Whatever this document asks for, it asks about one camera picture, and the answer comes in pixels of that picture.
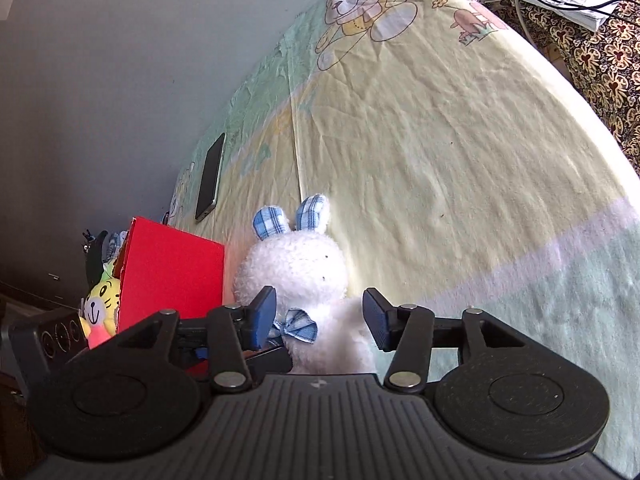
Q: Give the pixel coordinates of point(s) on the bear print bed sheet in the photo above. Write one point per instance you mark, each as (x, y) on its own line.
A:
(461, 169)

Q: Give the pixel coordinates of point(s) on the black smartphone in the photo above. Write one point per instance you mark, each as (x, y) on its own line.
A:
(208, 192)

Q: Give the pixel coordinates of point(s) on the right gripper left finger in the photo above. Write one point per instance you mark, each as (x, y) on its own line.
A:
(234, 330)

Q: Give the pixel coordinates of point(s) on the red cardboard box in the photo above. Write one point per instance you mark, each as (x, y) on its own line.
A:
(164, 269)

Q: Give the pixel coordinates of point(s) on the brown patterned tablecloth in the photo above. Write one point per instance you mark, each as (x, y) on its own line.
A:
(603, 66)

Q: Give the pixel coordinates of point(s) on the yellow tiger plush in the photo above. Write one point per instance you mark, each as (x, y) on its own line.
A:
(99, 312)

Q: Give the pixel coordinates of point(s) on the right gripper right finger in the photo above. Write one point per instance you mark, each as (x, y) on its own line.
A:
(407, 331)

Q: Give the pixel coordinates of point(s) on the dark green clothing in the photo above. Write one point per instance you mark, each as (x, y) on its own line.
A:
(101, 252)

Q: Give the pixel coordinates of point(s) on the white bunny plush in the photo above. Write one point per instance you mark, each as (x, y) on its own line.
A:
(320, 326)

